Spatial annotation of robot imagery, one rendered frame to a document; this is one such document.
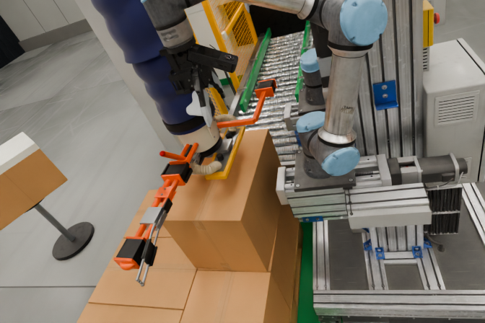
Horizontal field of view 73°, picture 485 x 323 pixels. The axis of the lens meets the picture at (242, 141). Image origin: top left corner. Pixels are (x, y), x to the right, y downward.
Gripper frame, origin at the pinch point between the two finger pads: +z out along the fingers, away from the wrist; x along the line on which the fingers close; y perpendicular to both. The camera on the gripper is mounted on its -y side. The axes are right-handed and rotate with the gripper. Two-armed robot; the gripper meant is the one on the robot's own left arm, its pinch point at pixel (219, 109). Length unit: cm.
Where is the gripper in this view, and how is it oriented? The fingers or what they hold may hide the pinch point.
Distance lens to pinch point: 86.8
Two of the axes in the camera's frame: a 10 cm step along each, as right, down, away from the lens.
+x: -1.6, 6.4, -7.5
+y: -9.3, 1.5, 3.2
